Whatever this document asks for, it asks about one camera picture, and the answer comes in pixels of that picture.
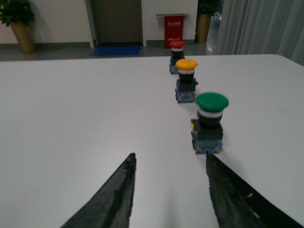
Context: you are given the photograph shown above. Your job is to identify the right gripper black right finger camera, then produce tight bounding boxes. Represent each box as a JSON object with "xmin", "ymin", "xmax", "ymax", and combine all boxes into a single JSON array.
[{"xmin": 206, "ymin": 154, "xmax": 303, "ymax": 228}]

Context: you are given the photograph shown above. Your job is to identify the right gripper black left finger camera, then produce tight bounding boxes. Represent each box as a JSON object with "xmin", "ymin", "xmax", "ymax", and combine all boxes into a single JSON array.
[{"xmin": 62, "ymin": 153, "xmax": 136, "ymax": 228}]

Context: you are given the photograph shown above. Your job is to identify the yellow mushroom push button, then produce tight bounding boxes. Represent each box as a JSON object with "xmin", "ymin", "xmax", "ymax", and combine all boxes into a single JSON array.
[{"xmin": 175, "ymin": 58, "xmax": 198, "ymax": 103}]

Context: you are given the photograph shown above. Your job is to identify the green mushroom push button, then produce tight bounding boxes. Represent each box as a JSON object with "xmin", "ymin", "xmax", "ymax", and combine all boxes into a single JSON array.
[{"xmin": 191, "ymin": 92, "xmax": 229, "ymax": 154}]

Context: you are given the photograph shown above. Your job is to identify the red mushroom push button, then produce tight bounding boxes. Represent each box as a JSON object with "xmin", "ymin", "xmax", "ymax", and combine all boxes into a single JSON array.
[{"xmin": 169, "ymin": 40, "xmax": 186, "ymax": 74}]

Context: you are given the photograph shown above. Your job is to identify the blue floor mat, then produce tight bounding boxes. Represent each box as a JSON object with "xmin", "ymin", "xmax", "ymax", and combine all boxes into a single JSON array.
[{"xmin": 90, "ymin": 46, "xmax": 142, "ymax": 57}]

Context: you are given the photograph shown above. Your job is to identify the grey curtain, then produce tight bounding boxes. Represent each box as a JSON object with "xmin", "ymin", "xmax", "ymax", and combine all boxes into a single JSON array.
[{"xmin": 216, "ymin": 0, "xmax": 304, "ymax": 65}]

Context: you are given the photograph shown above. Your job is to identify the dark doorway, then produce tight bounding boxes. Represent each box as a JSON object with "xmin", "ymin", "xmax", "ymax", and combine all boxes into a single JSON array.
[{"xmin": 85, "ymin": 0, "xmax": 143, "ymax": 47}]

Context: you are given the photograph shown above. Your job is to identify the red fire extinguisher box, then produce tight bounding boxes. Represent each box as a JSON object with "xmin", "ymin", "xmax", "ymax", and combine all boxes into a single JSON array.
[{"xmin": 156, "ymin": 13, "xmax": 190, "ymax": 48}]

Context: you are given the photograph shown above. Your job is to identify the right potted plant gold vase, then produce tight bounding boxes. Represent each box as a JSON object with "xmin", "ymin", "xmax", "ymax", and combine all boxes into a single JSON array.
[{"xmin": 195, "ymin": 0, "xmax": 222, "ymax": 44}]

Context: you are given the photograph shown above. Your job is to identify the potted plant gold vase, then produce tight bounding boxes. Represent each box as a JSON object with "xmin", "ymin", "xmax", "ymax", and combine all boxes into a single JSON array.
[
  {"xmin": 195, "ymin": 0, "xmax": 222, "ymax": 44},
  {"xmin": 0, "ymin": 0, "xmax": 37, "ymax": 54}
]

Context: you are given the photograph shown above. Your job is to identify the left potted plant gold vase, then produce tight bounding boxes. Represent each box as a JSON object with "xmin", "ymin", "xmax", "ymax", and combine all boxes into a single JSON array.
[{"xmin": 0, "ymin": 0, "xmax": 37, "ymax": 54}]

